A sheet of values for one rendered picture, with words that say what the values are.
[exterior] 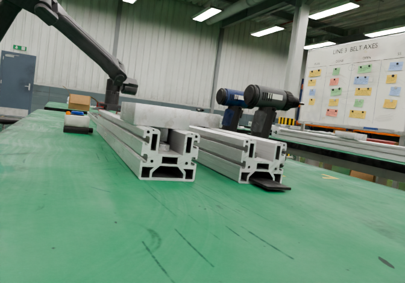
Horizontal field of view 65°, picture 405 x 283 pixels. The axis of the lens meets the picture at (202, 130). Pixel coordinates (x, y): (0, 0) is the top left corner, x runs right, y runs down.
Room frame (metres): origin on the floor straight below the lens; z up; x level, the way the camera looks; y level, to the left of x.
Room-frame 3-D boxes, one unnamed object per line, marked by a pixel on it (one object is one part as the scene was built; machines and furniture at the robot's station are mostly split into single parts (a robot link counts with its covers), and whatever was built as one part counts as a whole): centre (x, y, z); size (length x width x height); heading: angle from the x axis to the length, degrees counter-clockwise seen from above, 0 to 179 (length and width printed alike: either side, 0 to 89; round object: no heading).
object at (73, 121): (1.11, 0.43, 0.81); 0.10 x 0.08 x 0.06; 114
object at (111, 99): (1.36, 0.40, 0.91); 0.10 x 0.07 x 0.07; 114
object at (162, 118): (0.68, 0.11, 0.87); 0.16 x 0.11 x 0.07; 24
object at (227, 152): (0.98, 0.04, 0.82); 0.80 x 0.10 x 0.09; 24
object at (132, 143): (0.91, 0.21, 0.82); 0.80 x 0.10 x 0.09; 24
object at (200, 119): (0.98, 0.04, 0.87); 0.16 x 0.11 x 0.07; 24
